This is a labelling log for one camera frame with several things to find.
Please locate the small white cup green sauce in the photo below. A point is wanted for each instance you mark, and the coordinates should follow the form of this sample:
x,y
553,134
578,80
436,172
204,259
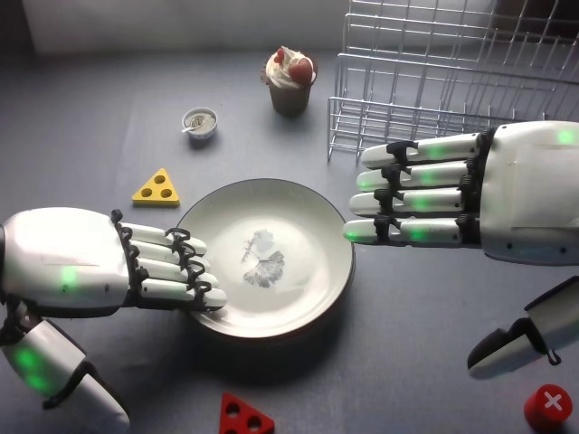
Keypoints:
x,y
203,138

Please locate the red cylinder white cross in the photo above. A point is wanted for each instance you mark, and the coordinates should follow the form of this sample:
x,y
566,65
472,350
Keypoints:
x,y
536,418

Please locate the white plate clustered leaf print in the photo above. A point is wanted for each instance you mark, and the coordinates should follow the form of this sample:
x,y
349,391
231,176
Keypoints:
x,y
294,217

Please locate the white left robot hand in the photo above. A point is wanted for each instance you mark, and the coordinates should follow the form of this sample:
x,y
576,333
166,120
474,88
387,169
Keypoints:
x,y
54,253

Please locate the white backdrop cloth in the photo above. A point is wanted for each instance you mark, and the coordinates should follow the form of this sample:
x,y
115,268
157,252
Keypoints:
x,y
181,22

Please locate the yellow triangle block three holes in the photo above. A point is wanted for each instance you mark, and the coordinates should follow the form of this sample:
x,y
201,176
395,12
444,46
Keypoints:
x,y
156,202

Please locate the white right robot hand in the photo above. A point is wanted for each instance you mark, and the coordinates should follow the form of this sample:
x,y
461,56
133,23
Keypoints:
x,y
529,194

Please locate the toy cupcake with strawberries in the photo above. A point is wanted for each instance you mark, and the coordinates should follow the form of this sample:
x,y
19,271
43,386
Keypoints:
x,y
289,99

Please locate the red triangle block three holes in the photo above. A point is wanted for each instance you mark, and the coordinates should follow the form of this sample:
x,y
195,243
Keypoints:
x,y
264,418

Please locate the grey table cloth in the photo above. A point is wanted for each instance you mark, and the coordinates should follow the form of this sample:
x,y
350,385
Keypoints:
x,y
407,339

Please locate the small white plastic spoon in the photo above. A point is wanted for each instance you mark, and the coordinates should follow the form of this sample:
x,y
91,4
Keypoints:
x,y
187,130

